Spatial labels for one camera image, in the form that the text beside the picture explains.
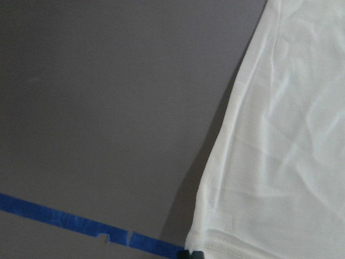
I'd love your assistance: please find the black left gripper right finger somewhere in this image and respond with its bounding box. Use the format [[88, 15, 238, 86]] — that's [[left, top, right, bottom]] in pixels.
[[191, 251, 205, 259]]

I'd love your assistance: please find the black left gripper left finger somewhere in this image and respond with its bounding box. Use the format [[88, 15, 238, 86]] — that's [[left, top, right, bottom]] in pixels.
[[178, 250, 190, 259]]

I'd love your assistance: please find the beige long-sleeve printed shirt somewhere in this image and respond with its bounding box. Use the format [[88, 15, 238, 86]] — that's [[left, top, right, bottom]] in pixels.
[[185, 1, 344, 258]]

